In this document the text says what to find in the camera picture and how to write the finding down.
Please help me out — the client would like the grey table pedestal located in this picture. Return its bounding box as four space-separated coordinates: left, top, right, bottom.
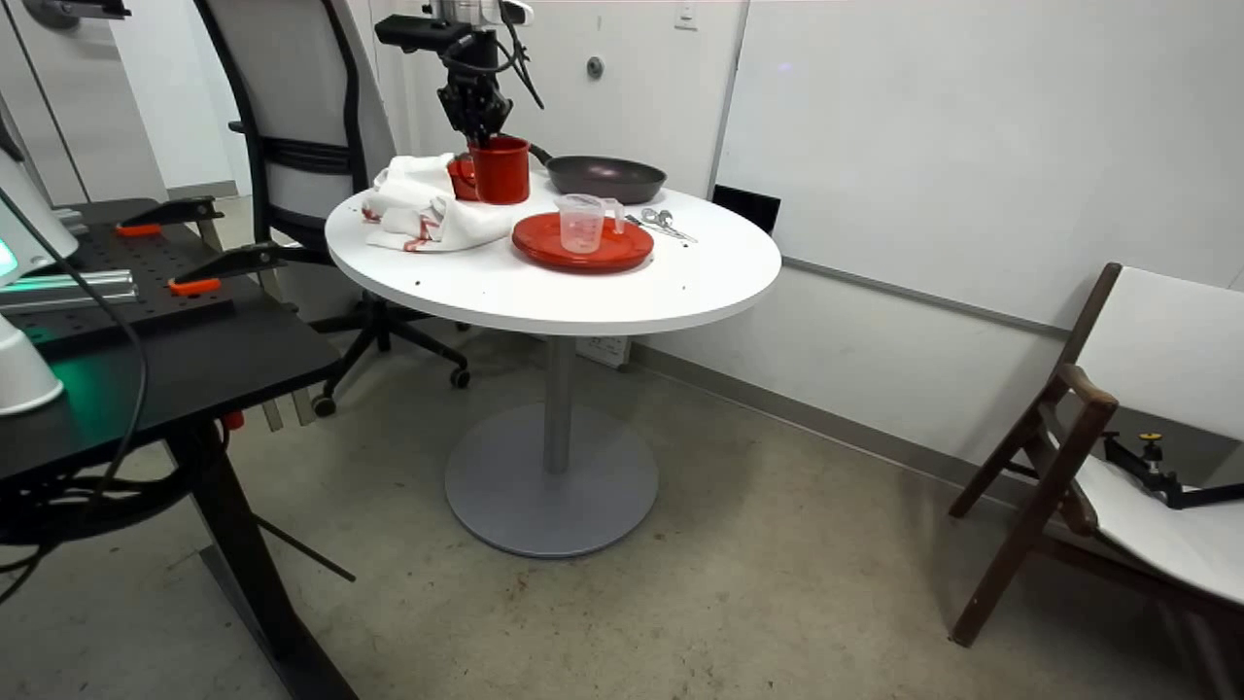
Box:
442 340 661 565

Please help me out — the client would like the wooden folding chair white seat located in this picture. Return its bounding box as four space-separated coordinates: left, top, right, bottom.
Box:
950 262 1244 700

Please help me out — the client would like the black frying pan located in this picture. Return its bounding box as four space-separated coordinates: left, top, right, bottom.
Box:
524 143 673 210

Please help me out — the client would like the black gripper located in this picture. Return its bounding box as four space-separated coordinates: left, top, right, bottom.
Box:
441 27 518 153

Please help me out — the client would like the black box by wall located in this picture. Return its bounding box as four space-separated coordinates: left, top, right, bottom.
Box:
708 181 784 237

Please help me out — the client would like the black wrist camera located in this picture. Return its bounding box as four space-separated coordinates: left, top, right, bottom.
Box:
375 10 458 58

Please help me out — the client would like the clear plastic cup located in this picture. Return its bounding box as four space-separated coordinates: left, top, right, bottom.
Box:
558 191 613 255

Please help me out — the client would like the red plate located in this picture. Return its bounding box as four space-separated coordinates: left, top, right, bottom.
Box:
511 210 656 275

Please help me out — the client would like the black cable bundle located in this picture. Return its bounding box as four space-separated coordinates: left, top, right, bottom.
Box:
0 472 199 605

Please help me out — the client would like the red mug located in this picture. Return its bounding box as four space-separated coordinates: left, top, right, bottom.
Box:
466 131 536 210

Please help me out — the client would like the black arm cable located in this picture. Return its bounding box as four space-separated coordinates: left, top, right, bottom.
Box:
498 0 547 115

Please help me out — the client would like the grey wall conduit strip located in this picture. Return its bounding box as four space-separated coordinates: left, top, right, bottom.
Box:
777 253 1088 345

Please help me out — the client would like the aluminium rail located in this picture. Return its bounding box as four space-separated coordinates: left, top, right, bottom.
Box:
0 264 139 315

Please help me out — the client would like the black mesh office chair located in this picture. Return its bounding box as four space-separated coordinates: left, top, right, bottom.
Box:
192 0 473 420

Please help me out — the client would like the black desk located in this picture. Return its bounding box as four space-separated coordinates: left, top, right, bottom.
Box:
0 191 362 700

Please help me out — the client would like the black desk cable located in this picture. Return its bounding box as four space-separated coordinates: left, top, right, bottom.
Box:
0 191 153 489

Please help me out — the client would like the black orange bar clamp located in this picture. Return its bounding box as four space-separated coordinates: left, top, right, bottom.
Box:
168 246 286 302
115 193 225 246

